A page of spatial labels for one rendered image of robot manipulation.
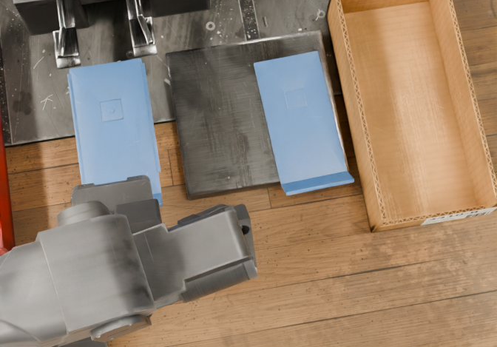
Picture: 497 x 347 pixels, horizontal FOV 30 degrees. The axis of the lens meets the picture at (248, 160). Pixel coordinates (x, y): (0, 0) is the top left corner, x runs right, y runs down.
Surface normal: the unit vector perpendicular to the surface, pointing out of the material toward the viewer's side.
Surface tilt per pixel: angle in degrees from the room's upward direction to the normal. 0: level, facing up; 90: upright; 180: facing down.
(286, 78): 0
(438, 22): 90
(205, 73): 0
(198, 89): 0
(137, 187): 32
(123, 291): 26
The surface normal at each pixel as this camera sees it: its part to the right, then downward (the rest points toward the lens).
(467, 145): -0.99, 0.15
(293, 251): 0.03, -0.25
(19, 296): 0.29, -0.34
